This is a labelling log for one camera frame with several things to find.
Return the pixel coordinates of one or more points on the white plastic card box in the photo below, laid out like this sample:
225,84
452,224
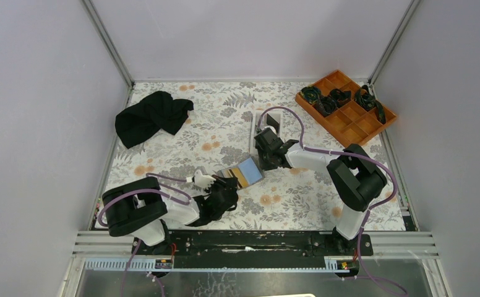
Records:
255,128

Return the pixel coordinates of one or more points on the black cloth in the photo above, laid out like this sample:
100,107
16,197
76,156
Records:
157,111

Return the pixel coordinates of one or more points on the dark blue rolled tie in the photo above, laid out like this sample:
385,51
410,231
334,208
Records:
326,105

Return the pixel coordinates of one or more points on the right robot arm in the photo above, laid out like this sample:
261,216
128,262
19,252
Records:
357,179

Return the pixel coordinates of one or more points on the grey blue card holder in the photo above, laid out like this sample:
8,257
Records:
250,170

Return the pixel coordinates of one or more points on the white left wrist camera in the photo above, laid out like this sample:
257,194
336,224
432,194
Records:
202,180

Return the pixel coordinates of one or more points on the green yellow rolled tie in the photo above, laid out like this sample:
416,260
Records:
311,94

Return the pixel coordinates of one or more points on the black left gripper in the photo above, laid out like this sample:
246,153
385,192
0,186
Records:
222,183

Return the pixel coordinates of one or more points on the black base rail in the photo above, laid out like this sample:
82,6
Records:
256,249

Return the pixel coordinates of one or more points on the black orange rolled tie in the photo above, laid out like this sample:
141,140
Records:
368,101

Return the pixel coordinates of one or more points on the orange wooden divider tray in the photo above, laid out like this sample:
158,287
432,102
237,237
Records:
349,124

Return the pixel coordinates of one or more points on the stack of cards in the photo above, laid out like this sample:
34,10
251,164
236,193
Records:
272,121

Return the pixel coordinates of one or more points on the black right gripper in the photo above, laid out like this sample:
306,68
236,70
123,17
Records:
266,167

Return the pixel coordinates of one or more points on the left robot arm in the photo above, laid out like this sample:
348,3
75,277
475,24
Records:
141,208

